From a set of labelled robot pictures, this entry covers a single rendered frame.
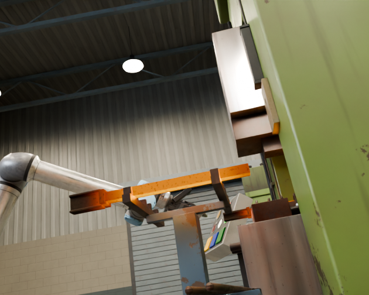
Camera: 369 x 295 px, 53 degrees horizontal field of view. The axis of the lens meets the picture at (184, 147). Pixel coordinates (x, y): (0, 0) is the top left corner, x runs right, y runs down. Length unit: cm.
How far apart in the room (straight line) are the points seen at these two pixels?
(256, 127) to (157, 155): 886
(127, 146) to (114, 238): 256
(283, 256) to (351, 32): 68
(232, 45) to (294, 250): 87
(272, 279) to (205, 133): 930
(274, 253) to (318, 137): 39
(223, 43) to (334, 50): 60
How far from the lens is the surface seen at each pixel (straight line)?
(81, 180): 163
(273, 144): 150
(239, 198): 191
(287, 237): 122
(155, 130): 1061
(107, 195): 92
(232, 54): 161
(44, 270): 1042
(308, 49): 117
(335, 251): 96
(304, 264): 121
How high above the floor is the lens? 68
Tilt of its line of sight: 24 degrees up
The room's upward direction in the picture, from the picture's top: 9 degrees counter-clockwise
